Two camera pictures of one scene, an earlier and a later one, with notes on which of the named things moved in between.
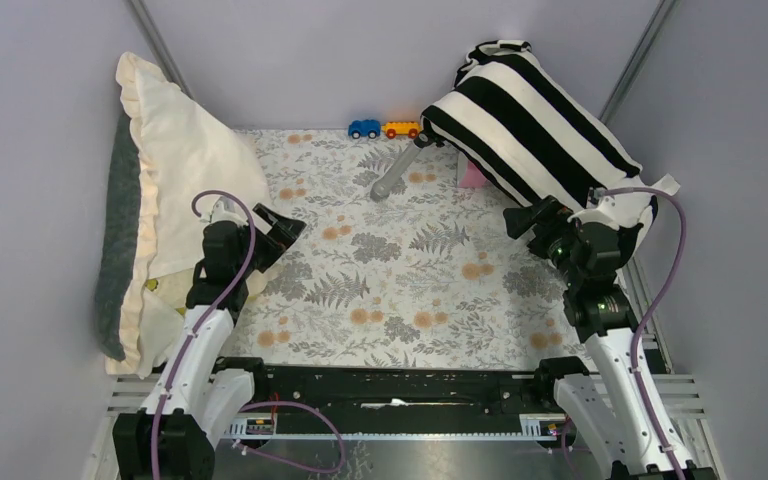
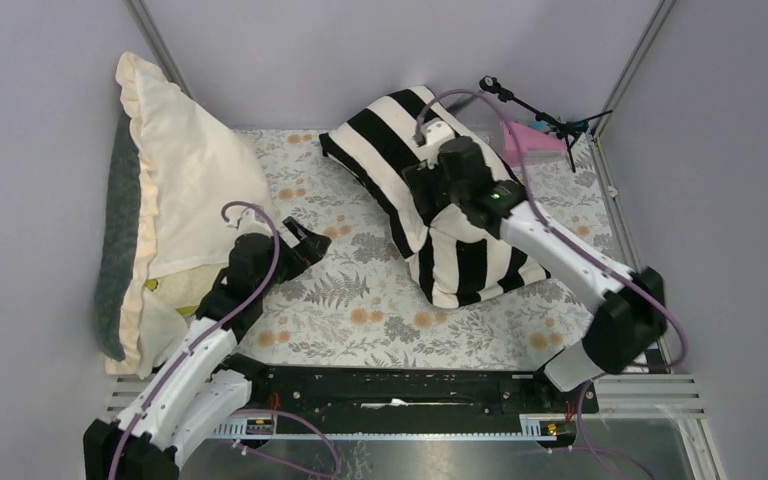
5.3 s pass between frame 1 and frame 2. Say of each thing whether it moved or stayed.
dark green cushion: stayed
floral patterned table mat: stayed
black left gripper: moved
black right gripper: moved
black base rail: stayed
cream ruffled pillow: stayed
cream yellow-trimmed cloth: stayed
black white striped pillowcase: moved
